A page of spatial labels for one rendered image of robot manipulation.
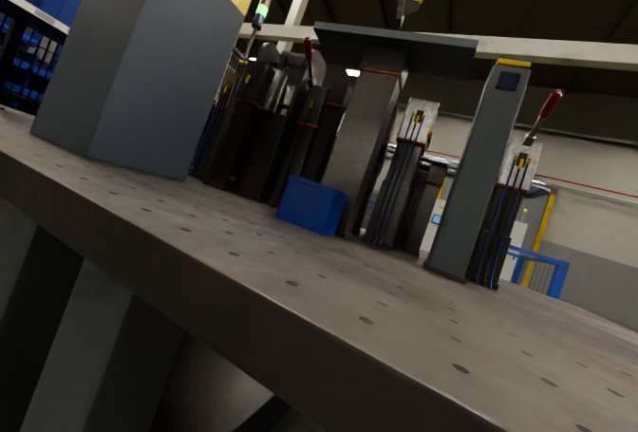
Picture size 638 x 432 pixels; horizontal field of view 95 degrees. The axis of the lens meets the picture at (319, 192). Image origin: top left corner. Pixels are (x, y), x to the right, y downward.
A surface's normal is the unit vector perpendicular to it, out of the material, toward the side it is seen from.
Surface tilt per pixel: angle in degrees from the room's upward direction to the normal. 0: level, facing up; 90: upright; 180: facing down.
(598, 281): 90
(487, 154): 90
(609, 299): 90
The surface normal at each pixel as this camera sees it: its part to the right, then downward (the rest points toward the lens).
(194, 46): 0.86, 0.29
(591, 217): -0.39, -0.17
